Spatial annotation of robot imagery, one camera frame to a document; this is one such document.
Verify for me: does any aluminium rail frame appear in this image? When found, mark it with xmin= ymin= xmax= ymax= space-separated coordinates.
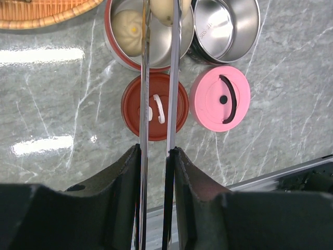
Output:
xmin=146 ymin=155 xmax=332 ymax=249

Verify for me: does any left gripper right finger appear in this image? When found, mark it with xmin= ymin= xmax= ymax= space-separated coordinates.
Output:
xmin=174 ymin=148 xmax=332 ymax=249

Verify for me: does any brown round lid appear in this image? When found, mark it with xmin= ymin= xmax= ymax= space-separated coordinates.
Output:
xmin=121 ymin=73 xmax=189 ymax=141

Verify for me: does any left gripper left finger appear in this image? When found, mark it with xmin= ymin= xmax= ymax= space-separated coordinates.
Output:
xmin=1 ymin=145 xmax=140 ymax=249

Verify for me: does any white steel lunch tin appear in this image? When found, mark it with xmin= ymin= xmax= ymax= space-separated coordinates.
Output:
xmin=104 ymin=1 xmax=194 ymax=72

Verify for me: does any steamed bun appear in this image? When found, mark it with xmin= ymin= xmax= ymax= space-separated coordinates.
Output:
xmin=150 ymin=0 xmax=191 ymax=27
xmin=111 ymin=9 xmax=143 ymax=57

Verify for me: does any dark steel lunch tin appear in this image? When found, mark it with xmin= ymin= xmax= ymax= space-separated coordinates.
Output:
xmin=188 ymin=0 xmax=261 ymax=65

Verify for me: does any woven bamboo tray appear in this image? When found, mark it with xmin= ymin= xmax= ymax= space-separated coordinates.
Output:
xmin=1 ymin=0 xmax=103 ymax=30

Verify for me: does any pink round lid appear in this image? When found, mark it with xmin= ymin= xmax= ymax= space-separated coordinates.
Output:
xmin=189 ymin=66 xmax=251 ymax=132

